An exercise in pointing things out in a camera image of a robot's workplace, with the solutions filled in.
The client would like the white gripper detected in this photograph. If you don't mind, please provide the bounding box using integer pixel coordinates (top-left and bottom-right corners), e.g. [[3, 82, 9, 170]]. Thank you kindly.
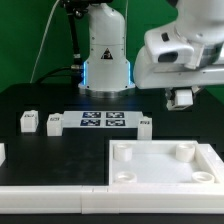
[[133, 47, 224, 110]]

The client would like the white square table top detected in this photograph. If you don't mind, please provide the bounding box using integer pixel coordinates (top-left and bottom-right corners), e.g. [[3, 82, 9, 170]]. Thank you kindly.
[[109, 140, 224, 185]]

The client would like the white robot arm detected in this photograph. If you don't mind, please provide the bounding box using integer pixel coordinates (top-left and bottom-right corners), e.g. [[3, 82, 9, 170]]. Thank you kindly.
[[79, 0, 224, 110]]

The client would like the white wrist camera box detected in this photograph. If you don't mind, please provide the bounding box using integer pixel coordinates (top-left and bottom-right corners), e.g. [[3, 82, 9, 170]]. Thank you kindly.
[[144, 23, 204, 69]]

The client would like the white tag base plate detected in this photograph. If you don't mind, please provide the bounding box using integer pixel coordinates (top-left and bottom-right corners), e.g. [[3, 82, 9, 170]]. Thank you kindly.
[[63, 111, 143, 128]]

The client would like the black cable bundle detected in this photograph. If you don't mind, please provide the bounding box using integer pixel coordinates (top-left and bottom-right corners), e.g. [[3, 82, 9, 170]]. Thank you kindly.
[[34, 0, 88, 84]]

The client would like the white front fence rail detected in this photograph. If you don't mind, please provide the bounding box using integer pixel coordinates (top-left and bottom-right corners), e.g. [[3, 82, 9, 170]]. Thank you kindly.
[[0, 184, 224, 214]]

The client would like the white fence rail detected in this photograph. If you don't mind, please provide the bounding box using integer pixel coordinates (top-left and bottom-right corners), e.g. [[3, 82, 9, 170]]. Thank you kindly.
[[0, 184, 224, 214], [0, 143, 6, 166]]

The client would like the white thin cable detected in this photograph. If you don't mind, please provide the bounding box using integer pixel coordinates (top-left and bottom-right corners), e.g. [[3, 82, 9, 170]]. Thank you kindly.
[[29, 0, 61, 84]]

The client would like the white left fence rail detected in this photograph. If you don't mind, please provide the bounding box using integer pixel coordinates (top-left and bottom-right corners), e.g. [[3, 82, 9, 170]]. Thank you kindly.
[[0, 143, 6, 166]]

